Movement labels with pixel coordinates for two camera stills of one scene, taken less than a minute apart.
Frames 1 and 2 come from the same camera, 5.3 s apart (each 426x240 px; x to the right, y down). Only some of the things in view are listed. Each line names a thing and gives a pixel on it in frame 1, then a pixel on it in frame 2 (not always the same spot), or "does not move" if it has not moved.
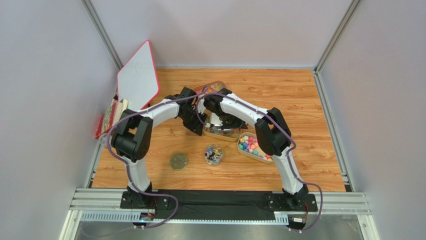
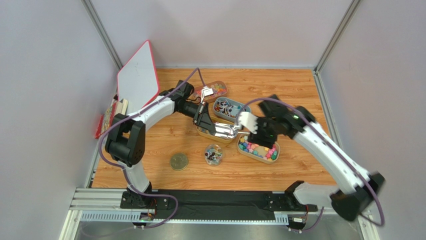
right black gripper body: (231, 123) to (260, 131)
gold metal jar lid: (179, 161) does not move
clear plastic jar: (213, 154) does not move
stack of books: (111, 116) does not move
